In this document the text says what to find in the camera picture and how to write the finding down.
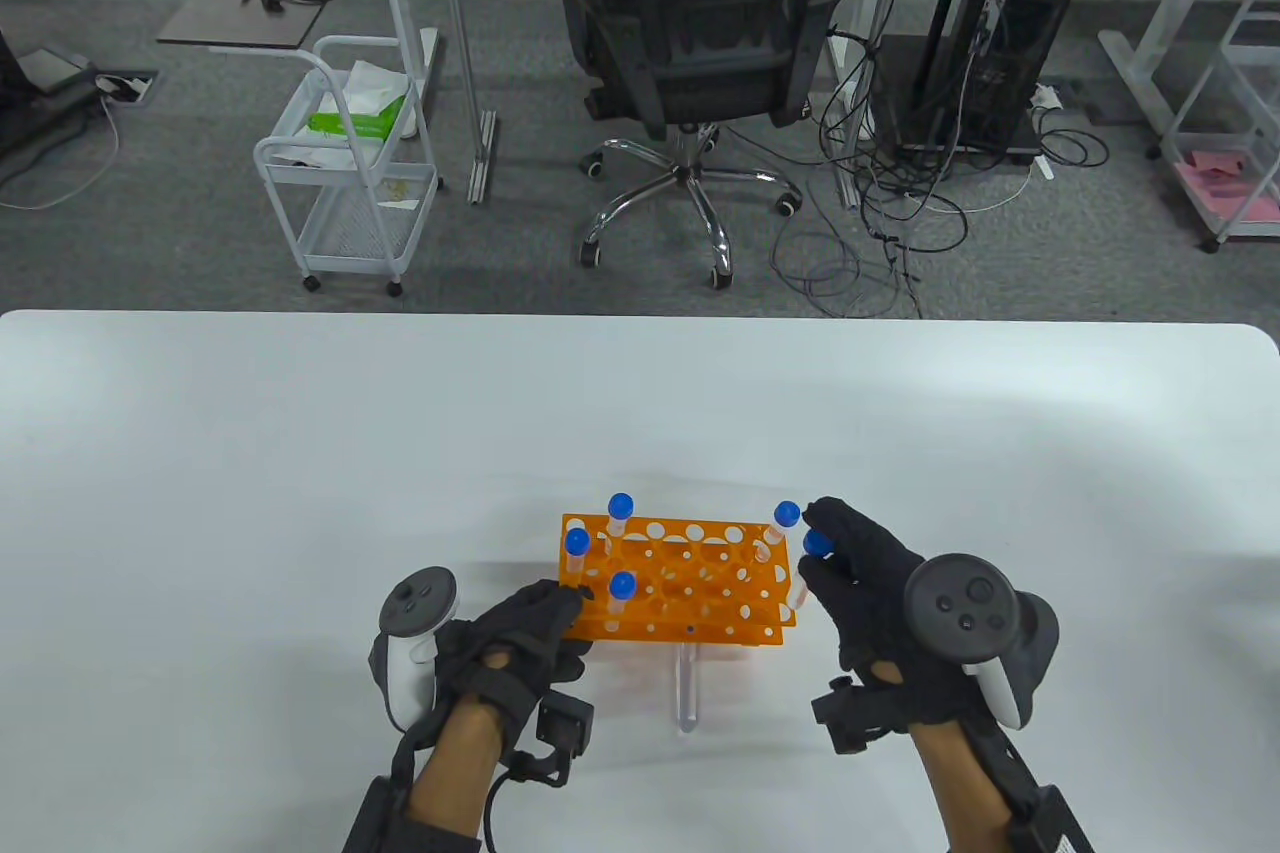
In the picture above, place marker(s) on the pink sheets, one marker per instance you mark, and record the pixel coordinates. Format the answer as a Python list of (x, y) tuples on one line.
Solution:
[(1230, 193)]

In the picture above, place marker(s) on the person's left hand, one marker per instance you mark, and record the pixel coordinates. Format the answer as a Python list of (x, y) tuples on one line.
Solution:
[(525, 628)]

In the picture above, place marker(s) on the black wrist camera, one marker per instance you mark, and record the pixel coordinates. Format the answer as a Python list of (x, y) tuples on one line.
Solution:
[(565, 728), (845, 718)]

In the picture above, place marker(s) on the white rolling cart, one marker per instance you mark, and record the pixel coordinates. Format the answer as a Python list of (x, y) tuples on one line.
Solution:
[(350, 233)]

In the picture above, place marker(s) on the grey and white controller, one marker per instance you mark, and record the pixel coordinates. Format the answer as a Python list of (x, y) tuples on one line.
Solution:
[(405, 678), (960, 603)]

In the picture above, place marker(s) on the blue-capped clear test tube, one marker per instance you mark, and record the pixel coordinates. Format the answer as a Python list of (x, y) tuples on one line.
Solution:
[(622, 584), (577, 542), (787, 514), (620, 504), (686, 693), (818, 544)]

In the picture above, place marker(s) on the black computer tower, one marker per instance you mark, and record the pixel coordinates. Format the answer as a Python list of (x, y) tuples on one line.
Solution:
[(1000, 43)]

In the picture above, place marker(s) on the white cloth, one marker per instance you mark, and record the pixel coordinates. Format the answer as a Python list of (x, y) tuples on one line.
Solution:
[(375, 83)]

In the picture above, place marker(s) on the black office chair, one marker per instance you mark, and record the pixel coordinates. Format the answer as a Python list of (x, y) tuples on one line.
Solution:
[(700, 43)]

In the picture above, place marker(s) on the aluminium post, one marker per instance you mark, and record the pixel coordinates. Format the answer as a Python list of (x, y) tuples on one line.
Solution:
[(483, 158)]

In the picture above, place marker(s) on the person's right hand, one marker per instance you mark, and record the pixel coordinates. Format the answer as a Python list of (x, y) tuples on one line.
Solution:
[(865, 603)]

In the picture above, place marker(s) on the black forearm battery pack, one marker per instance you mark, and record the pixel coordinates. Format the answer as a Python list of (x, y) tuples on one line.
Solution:
[(1055, 828), (375, 823)]

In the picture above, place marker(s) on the orange test tube rack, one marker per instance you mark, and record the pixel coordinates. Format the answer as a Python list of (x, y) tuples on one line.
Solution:
[(700, 593)]

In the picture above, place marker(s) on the floor socket box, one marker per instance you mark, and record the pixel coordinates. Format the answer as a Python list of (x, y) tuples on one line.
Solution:
[(125, 86)]

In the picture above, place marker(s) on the white desk leg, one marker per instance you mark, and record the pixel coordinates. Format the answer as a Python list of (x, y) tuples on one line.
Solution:
[(1135, 63), (851, 188)]

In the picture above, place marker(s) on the white power strip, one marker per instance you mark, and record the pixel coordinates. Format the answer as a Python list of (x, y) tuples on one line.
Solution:
[(1045, 96)]

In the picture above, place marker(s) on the green packet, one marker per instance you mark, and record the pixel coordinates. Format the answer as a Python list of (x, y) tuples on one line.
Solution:
[(350, 123)]

